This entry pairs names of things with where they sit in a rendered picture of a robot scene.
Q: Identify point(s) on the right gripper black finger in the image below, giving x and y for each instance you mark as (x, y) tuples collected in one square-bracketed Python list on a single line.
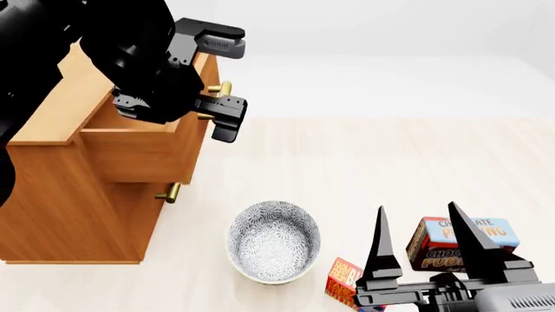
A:
[(381, 256), (477, 256)]

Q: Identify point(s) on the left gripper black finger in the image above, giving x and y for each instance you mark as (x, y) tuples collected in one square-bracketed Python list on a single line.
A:
[(227, 128), (130, 104)]

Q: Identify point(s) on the red yellow butter box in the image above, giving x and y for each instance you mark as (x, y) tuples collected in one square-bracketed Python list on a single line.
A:
[(340, 279)]

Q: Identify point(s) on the wooden cabinet drawer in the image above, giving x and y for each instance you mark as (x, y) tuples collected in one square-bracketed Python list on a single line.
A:
[(139, 156)]

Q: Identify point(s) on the wooden cabinet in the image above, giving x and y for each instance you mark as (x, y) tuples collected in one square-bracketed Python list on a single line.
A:
[(65, 201)]

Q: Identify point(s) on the chocolate pudding box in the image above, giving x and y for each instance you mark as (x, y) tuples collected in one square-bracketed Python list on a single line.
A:
[(438, 256)]

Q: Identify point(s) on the white patterned bowl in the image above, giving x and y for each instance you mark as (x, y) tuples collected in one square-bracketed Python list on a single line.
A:
[(273, 243)]

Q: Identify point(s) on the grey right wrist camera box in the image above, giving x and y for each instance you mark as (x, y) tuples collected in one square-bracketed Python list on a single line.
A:
[(520, 300)]

